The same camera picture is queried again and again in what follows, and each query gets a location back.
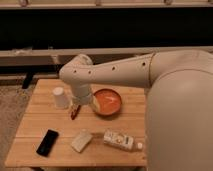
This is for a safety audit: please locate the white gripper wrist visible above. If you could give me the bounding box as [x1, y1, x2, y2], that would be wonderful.
[70, 84, 93, 120]

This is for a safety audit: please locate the black eraser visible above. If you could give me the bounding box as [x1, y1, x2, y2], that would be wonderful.
[36, 130, 59, 157]

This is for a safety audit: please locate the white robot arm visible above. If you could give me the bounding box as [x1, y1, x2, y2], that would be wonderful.
[59, 50, 213, 171]

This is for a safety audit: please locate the white paper cup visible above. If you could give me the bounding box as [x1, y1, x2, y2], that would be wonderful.
[52, 87, 69, 109]

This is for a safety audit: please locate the white sponge block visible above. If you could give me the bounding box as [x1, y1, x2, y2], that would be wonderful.
[71, 130, 93, 153]

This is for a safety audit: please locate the orange bowl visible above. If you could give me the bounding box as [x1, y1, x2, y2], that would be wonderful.
[93, 89, 122, 116]

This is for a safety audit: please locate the white plastic bottle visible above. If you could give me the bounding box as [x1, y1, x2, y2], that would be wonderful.
[103, 130, 143, 151]

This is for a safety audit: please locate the long grey bench rail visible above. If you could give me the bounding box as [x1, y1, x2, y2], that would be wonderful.
[0, 46, 213, 66]

